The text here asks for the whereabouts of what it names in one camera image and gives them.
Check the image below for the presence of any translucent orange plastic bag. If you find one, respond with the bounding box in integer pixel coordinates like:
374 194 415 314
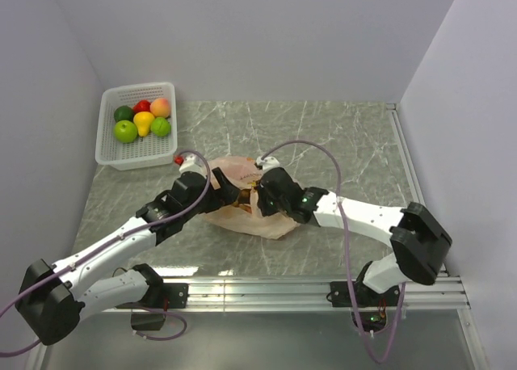
202 156 299 240

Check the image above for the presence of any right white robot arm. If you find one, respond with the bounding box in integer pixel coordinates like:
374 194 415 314
256 167 452 308

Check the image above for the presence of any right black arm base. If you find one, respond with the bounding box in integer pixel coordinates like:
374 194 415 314
326 281 388 334

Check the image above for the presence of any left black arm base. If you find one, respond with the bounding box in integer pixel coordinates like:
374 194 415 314
116 283 189 338

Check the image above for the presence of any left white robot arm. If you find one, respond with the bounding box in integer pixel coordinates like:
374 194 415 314
15 168 241 346

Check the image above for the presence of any light green round fruit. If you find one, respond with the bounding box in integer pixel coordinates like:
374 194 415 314
150 117 171 137

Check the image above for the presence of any peach fruit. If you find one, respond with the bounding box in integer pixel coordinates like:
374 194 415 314
149 98 171 119

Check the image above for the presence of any red fruit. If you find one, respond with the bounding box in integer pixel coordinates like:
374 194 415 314
132 99 151 114

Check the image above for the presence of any dark green fruit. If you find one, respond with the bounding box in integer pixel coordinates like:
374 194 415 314
113 105 134 123

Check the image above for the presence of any white perforated plastic basket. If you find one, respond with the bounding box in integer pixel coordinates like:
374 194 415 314
95 82 178 170

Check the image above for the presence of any yellow pear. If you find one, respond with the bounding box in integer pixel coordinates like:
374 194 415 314
133 111 155 137

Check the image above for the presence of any green apple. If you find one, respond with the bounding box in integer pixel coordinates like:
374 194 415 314
113 120 138 144

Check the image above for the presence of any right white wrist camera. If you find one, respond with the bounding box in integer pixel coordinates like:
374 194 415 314
254 156 280 173

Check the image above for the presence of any aluminium mounting rail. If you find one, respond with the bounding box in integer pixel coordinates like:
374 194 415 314
27 276 475 369

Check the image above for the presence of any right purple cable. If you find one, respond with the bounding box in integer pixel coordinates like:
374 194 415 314
260 140 407 365

